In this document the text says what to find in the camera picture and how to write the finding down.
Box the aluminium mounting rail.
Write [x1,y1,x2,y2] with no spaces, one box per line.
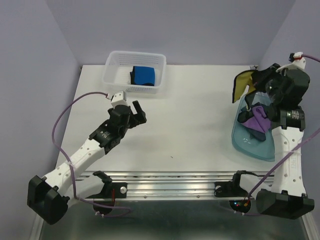
[41,171,308,201]

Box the purple towel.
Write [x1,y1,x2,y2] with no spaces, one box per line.
[237,102,271,142]

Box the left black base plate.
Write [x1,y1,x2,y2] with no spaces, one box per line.
[90,182,128,207]

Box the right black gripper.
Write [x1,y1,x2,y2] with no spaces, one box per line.
[249,62,289,103]

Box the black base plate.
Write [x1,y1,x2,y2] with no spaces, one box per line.
[214,180,251,214]
[90,182,128,207]

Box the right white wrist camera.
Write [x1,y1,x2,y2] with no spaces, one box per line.
[276,51,306,73]

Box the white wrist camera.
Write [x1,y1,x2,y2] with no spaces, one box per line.
[276,51,306,73]
[110,91,129,108]

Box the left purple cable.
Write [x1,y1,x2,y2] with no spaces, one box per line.
[51,91,132,218]

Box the white perforated plastic basket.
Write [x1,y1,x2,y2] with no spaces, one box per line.
[101,50,167,94]

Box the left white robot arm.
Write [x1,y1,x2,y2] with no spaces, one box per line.
[27,100,147,225]

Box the translucent blue plastic bin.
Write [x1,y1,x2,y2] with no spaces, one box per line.
[231,96,275,162]

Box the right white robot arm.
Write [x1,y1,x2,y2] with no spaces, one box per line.
[230,64,315,220]

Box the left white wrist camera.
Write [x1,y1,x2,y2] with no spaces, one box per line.
[110,91,129,108]

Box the blue black towel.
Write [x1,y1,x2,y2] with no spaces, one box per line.
[130,66,156,87]

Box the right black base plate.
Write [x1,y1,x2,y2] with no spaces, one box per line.
[214,180,251,214]

